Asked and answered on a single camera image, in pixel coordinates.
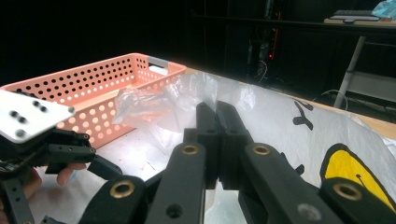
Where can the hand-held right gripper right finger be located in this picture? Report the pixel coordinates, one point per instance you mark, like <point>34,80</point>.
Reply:
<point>232,146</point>

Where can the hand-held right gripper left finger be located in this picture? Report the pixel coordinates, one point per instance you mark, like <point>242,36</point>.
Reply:
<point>211,149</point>

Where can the clear smiley plastic bag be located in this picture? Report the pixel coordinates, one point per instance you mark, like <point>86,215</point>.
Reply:
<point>274,118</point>

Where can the pink perforated plastic basket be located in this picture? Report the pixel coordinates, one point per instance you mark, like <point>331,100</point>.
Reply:
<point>102,71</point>

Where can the dark grey keyboard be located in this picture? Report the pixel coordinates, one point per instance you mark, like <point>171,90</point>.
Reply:
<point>351,14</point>

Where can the light blue plastic bag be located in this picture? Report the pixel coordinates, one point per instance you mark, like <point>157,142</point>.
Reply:
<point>386,7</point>

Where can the white desk frame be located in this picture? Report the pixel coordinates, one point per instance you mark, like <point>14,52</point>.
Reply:
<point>351,71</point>

